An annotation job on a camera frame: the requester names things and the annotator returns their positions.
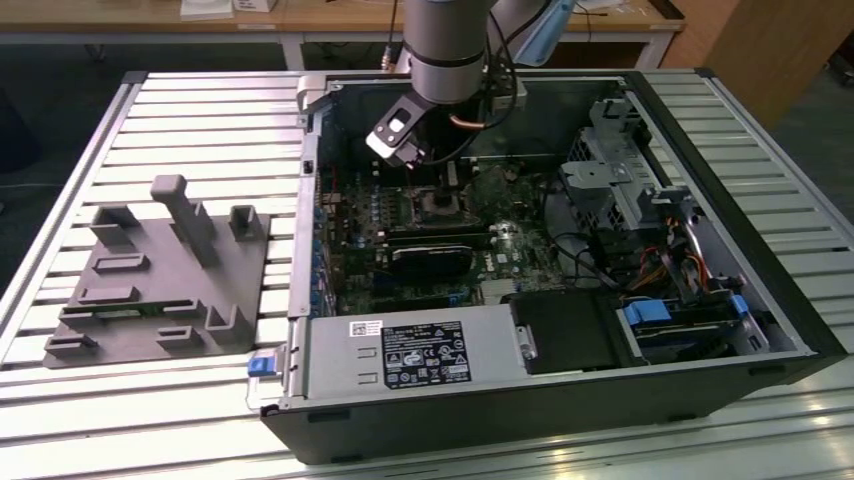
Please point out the black fan shroud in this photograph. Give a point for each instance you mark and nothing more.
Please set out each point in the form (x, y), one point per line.
(567, 330)

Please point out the green RAM stick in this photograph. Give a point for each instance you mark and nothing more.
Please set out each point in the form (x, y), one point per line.
(123, 311)

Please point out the silver metal drive cage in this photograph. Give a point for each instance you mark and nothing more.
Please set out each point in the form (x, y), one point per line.
(601, 185)

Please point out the grey power supply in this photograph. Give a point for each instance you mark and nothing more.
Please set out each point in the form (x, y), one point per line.
(334, 350)

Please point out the blue plastic tab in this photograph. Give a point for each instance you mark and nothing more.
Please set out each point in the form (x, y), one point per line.
(738, 306)

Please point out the blue disk carrier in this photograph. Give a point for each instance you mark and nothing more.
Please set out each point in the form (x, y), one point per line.
(647, 310)

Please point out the silver heat sink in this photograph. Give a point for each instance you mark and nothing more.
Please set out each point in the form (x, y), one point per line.
(499, 290)

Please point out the grey parts rack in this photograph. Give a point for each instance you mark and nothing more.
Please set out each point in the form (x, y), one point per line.
(167, 280)

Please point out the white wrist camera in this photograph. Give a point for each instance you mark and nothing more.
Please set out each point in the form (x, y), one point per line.
(394, 132)

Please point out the black graphics card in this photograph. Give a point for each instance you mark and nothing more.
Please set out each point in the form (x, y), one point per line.
(430, 257)

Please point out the black open PC case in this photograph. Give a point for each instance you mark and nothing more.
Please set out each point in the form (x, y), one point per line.
(534, 425)

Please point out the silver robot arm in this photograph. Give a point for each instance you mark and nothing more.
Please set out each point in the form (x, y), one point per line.
(443, 45)

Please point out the green motherboard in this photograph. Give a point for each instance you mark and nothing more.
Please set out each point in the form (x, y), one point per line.
(527, 250)

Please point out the wooden desk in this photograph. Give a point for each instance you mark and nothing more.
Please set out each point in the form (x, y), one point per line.
(134, 22)

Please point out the silver CPU plate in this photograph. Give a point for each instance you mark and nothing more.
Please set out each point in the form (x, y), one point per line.
(445, 207)

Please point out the white box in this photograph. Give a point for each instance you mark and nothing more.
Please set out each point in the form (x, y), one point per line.
(206, 9)

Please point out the wooden cabinet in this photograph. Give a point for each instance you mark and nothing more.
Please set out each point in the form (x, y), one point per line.
(767, 50)

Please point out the CPU socket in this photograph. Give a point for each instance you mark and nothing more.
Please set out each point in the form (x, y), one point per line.
(415, 202)

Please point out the blue case latch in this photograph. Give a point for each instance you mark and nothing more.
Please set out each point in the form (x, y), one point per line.
(262, 365)

